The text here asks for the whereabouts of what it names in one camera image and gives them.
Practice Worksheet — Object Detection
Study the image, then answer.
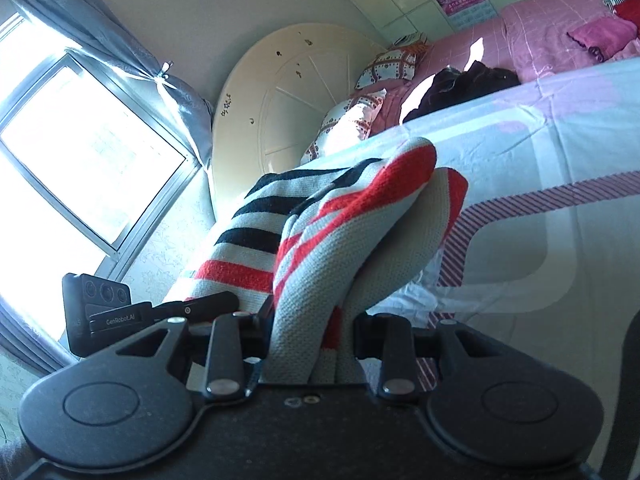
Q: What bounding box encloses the magenta folded cloth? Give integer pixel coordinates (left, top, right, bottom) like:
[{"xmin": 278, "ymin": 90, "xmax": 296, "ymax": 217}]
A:
[{"xmin": 566, "ymin": 16, "xmax": 638, "ymax": 63}]

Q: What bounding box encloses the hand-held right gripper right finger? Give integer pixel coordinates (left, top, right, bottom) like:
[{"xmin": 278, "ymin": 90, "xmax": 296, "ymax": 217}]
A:
[{"xmin": 354, "ymin": 312, "xmax": 506, "ymax": 404}]

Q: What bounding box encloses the pink checked bed cover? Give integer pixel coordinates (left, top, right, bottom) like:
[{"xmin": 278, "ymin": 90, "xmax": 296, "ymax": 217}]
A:
[{"xmin": 370, "ymin": 0, "xmax": 640, "ymax": 136}]

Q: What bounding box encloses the white pink patterned pillow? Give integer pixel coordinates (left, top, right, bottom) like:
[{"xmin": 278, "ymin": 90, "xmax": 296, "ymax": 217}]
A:
[{"xmin": 300, "ymin": 89, "xmax": 388, "ymax": 166}]

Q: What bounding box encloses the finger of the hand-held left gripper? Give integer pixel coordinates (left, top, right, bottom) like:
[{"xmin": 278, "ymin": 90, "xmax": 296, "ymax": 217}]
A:
[{"xmin": 150, "ymin": 291, "xmax": 240, "ymax": 325}]

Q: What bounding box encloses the blue orange patterned pillow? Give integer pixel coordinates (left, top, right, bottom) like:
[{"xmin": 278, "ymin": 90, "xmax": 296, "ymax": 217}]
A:
[{"xmin": 356, "ymin": 46, "xmax": 421, "ymax": 92}]

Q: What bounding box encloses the window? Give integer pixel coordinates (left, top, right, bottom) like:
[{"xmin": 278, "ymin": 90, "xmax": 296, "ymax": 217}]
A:
[{"xmin": 0, "ymin": 10, "xmax": 201, "ymax": 361}]

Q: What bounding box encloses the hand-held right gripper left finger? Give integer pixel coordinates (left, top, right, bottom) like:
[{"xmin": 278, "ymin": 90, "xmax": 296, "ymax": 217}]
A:
[{"xmin": 116, "ymin": 295, "xmax": 275, "ymax": 403}]

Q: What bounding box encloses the red black striped white sweater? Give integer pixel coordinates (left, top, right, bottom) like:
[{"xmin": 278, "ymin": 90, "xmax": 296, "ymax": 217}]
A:
[{"xmin": 162, "ymin": 137, "xmax": 470, "ymax": 386}]

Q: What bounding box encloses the orange cloth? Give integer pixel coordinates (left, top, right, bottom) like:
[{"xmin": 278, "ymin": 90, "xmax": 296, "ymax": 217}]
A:
[{"xmin": 392, "ymin": 32, "xmax": 432, "ymax": 56}]

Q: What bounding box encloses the beige round headboard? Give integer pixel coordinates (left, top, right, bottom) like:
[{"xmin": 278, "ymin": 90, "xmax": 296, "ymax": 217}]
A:
[{"xmin": 210, "ymin": 22, "xmax": 386, "ymax": 221}]

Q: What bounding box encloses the pastel patterned bed sheet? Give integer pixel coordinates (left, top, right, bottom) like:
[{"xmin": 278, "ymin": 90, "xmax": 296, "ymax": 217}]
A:
[{"xmin": 299, "ymin": 56, "xmax": 640, "ymax": 480}]

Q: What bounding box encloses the black clothes pile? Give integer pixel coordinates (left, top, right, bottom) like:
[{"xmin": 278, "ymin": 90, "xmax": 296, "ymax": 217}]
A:
[{"xmin": 402, "ymin": 61, "xmax": 521, "ymax": 123}]

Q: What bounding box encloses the grey curtain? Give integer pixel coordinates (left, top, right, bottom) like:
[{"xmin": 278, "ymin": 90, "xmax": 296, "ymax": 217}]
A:
[{"xmin": 0, "ymin": 0, "xmax": 216, "ymax": 171}]

